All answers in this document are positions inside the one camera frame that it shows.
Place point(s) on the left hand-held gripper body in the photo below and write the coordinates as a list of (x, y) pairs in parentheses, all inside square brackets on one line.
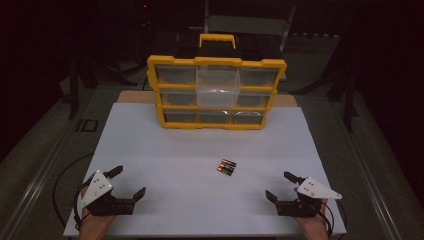
[(100, 190)]

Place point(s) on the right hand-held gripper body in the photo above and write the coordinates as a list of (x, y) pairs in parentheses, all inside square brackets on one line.
[(313, 191)]

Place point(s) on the black and copper battery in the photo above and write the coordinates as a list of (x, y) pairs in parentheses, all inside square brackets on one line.
[(227, 167), (229, 163), (225, 171)]

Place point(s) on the clear plastic drawer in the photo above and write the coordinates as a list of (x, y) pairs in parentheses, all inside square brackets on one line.
[(218, 88)]

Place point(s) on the yellow and black drawer organizer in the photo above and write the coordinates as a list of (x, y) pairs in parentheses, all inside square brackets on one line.
[(216, 61)]

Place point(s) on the person's right hand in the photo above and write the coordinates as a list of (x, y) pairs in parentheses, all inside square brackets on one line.
[(315, 228)]

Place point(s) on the person's left hand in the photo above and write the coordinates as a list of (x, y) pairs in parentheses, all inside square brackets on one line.
[(93, 228)]

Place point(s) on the black tripod stand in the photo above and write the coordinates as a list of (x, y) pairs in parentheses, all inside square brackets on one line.
[(75, 86), (348, 100)]

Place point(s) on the grey folding chair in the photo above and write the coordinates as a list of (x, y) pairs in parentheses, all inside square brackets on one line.
[(248, 24)]

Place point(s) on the grey metal floor rail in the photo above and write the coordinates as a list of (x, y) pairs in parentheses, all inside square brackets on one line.
[(36, 176), (370, 173)]

